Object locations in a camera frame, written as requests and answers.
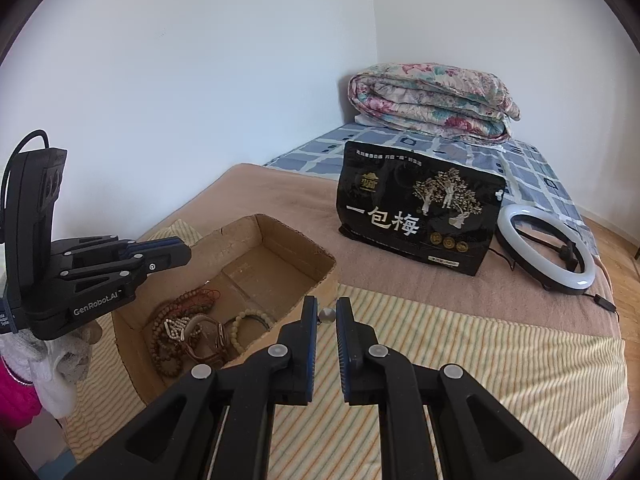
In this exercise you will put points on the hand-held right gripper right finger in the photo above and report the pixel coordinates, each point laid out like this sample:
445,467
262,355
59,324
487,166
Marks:
357,360

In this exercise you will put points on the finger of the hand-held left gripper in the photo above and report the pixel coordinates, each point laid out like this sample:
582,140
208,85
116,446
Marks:
100,246
160,262

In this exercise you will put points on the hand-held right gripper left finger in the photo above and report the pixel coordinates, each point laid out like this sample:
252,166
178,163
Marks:
295,360

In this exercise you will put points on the small silver bead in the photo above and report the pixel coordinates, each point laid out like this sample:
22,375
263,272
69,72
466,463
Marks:
327,315

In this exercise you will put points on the cardboard box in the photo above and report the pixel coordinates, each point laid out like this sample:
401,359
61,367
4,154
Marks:
270,265

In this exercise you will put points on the person's left hand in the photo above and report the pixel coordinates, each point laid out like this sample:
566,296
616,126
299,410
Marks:
55,375

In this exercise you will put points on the striped yellow towel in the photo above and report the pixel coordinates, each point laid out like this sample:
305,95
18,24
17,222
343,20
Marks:
500,350

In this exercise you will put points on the tan blanket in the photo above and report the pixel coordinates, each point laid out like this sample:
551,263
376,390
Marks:
300,200

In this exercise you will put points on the black printed snack bag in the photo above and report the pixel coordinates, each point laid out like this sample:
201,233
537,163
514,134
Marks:
400,210

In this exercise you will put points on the blue checkered bedsheet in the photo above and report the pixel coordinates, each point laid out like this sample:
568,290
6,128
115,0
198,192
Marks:
320,152

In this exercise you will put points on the folded floral quilt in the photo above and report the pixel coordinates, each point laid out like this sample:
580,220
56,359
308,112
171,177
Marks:
430,100

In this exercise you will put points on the dark metal furniture frame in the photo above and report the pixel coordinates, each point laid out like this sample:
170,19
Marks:
637,254

